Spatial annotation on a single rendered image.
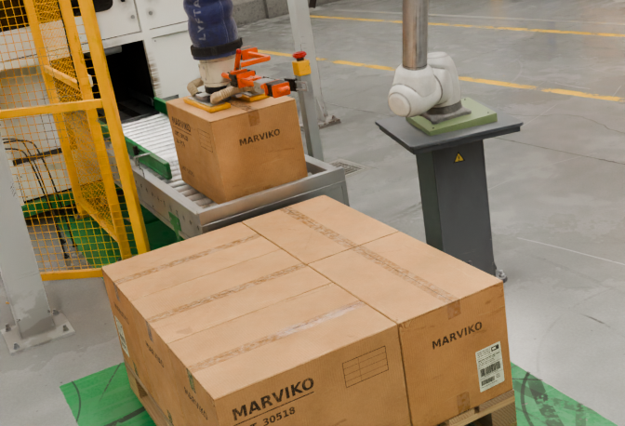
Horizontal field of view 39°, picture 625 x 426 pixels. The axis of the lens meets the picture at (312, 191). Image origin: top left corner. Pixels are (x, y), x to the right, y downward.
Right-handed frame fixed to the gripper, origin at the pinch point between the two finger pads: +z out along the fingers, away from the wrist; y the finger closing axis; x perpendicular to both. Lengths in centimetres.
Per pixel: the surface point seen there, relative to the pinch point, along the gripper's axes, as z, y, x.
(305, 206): 58, -75, -21
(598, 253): 78, -29, -154
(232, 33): 11.7, -28.4, 29.4
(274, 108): 31, -49, 3
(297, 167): 56, -52, -11
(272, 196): 61, -70, -6
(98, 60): 41, -29, 91
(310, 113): 64, 7, -6
